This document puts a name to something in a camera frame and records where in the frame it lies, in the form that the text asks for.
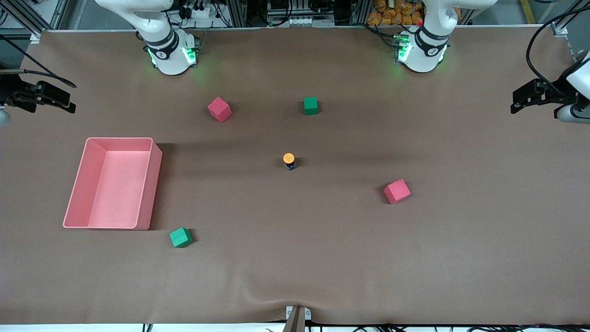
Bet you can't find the pink plastic tray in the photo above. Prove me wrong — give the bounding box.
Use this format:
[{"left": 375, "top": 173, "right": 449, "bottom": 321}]
[{"left": 63, "top": 137, "right": 163, "bottom": 231}]

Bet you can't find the pile of orange items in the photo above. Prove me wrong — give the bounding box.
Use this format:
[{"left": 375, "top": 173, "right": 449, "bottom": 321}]
[{"left": 367, "top": 0, "right": 425, "bottom": 27}]

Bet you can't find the pink foam cube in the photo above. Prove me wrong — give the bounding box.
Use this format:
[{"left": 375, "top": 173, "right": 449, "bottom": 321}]
[
  {"left": 383, "top": 179, "right": 412, "bottom": 205},
  {"left": 207, "top": 97, "right": 232, "bottom": 123}
]

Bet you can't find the white power strip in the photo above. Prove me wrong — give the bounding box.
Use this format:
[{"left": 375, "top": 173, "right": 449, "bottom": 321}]
[{"left": 182, "top": 2, "right": 217, "bottom": 19}]

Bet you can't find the brown table cover mat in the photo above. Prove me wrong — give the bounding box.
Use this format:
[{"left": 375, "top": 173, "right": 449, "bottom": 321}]
[{"left": 0, "top": 25, "right": 590, "bottom": 326}]

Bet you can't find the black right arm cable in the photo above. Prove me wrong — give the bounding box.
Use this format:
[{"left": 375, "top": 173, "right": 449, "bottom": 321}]
[{"left": 0, "top": 33, "right": 77, "bottom": 89}]

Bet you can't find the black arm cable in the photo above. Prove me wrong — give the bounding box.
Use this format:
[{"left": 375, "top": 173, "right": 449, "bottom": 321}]
[
  {"left": 525, "top": 5, "right": 590, "bottom": 90},
  {"left": 0, "top": 33, "right": 77, "bottom": 89}
]

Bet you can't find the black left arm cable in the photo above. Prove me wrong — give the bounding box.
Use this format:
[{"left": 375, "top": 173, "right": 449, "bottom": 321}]
[{"left": 525, "top": 5, "right": 590, "bottom": 90}]

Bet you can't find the aluminium frame profile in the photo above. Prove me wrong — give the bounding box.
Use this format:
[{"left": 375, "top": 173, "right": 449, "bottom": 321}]
[
  {"left": 551, "top": 0, "right": 590, "bottom": 51},
  {"left": 0, "top": 0, "right": 70, "bottom": 44}
]

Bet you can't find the aluminium frame post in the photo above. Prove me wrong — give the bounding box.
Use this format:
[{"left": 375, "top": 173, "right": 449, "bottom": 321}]
[
  {"left": 353, "top": 0, "right": 369, "bottom": 26},
  {"left": 225, "top": 0, "right": 248, "bottom": 27}
]

